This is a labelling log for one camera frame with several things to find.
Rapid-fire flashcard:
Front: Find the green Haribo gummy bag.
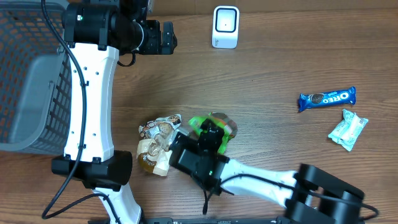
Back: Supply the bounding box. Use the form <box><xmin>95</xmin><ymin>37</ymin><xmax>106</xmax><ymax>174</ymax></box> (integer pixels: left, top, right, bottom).
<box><xmin>188</xmin><ymin>112</ymin><xmax>238</xmax><ymax>154</ymax></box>

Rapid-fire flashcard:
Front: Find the brown clear snack bag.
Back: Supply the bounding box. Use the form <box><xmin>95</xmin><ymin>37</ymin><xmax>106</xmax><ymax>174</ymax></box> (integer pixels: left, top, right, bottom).
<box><xmin>136</xmin><ymin>114</ymin><xmax>182</xmax><ymax>177</ymax></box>

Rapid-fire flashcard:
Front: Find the teal snack packet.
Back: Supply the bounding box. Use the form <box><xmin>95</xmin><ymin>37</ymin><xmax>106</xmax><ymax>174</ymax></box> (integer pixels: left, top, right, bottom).
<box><xmin>328</xmin><ymin>109</ymin><xmax>368</xmax><ymax>152</ymax></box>

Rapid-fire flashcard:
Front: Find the blue Oreo cookie pack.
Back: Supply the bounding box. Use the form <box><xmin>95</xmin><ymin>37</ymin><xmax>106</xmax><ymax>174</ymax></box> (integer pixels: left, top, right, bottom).
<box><xmin>298</xmin><ymin>86</ymin><xmax>356</xmax><ymax>112</ymax></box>

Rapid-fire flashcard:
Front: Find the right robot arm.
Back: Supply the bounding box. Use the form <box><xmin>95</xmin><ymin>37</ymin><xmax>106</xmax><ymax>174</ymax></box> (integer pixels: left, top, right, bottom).
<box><xmin>169</xmin><ymin>119</ymin><xmax>364</xmax><ymax>224</ymax></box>

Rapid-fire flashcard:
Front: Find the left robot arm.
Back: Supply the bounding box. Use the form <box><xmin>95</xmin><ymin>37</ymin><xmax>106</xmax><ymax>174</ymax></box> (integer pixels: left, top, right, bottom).
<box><xmin>51</xmin><ymin>0</ymin><xmax>177</xmax><ymax>223</ymax></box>

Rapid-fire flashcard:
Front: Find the white barcode scanner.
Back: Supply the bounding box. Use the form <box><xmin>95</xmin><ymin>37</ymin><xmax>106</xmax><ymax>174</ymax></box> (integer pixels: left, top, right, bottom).
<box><xmin>211</xmin><ymin>6</ymin><xmax>240</xmax><ymax>49</ymax></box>

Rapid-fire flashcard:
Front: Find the grey plastic mesh basket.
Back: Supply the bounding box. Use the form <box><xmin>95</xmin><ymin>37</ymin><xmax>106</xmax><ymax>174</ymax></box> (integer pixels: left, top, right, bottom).
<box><xmin>1</xmin><ymin>1</ymin><xmax>71</xmax><ymax>155</ymax></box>

